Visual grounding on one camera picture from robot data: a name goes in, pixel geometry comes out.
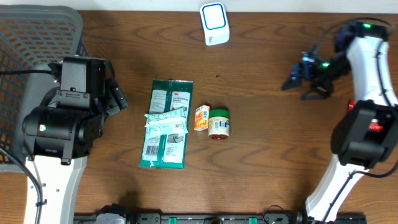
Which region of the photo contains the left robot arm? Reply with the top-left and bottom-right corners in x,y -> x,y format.
18,56 -> 128,223

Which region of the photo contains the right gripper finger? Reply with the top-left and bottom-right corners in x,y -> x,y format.
281,63 -> 303,91
301,86 -> 333,100

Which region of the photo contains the orange snack packet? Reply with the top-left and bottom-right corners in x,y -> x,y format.
194,105 -> 210,131

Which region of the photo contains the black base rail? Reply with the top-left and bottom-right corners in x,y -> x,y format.
72,212 -> 368,224

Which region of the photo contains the pale green wipes pack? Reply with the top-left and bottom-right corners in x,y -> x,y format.
145,108 -> 188,139

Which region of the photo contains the white barcode scanner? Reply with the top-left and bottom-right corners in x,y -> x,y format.
200,2 -> 230,46

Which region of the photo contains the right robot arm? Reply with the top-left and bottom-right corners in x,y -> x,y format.
282,17 -> 397,223

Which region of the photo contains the green 3M gloves package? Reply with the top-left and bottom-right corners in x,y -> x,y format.
139,80 -> 193,169

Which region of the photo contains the grey plastic mesh basket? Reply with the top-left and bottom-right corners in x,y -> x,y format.
1,5 -> 88,161

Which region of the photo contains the green lid jar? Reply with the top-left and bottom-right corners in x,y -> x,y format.
208,109 -> 230,140

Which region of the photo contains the red snack bag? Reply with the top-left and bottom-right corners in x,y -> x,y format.
348,100 -> 384,131

